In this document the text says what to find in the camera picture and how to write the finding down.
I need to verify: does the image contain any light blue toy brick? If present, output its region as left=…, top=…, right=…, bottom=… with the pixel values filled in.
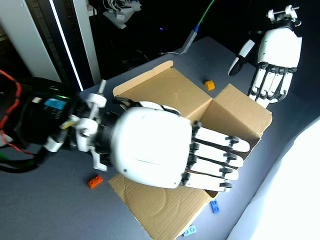
left=183, top=224, right=198, bottom=237

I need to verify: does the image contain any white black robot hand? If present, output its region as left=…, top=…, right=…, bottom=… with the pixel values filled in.
left=227, top=27, right=303, bottom=109
left=109, top=100, right=251, bottom=193

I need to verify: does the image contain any white panel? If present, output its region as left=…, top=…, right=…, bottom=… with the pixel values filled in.
left=0, top=0, right=69, bottom=83

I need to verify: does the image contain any orange toy brick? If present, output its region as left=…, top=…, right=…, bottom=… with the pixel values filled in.
left=87, top=174, right=104, bottom=189

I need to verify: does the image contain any grey table cloth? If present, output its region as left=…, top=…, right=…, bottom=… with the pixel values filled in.
left=0, top=36, right=320, bottom=240

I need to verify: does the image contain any grey cable adapter blue plug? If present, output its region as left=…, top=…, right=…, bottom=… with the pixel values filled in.
left=157, top=24, right=201, bottom=55

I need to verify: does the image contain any white post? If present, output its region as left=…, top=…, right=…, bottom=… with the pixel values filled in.
left=72, top=0, right=102, bottom=85

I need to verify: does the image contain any green cable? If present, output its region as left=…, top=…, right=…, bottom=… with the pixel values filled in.
left=196, top=0, right=216, bottom=27

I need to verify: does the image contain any white plastic bracket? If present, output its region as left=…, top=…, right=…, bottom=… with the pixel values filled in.
left=102, top=0, right=142, bottom=30

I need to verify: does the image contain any white light strip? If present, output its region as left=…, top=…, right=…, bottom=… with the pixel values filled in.
left=48, top=0, right=85, bottom=92

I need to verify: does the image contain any white sheet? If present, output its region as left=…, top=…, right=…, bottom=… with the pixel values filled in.
left=226, top=117, right=320, bottom=240

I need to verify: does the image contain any yellow toy brick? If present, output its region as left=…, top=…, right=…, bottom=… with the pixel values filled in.
left=203, top=79, right=216, bottom=91

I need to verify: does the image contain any cardboard box white outside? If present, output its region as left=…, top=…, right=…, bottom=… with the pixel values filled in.
left=107, top=59, right=273, bottom=240

